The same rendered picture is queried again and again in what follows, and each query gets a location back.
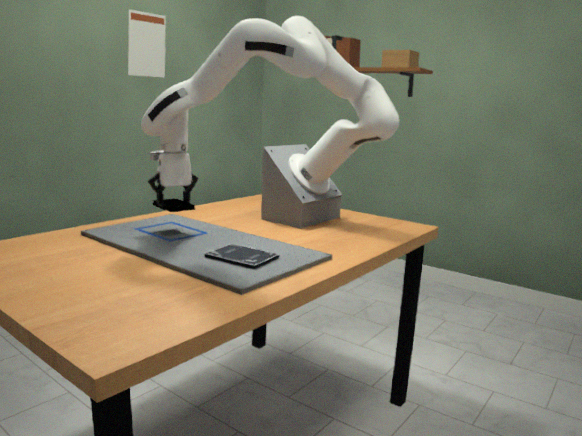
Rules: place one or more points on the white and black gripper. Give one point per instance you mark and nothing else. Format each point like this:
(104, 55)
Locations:
(174, 169)

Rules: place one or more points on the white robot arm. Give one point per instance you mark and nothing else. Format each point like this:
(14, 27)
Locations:
(167, 117)

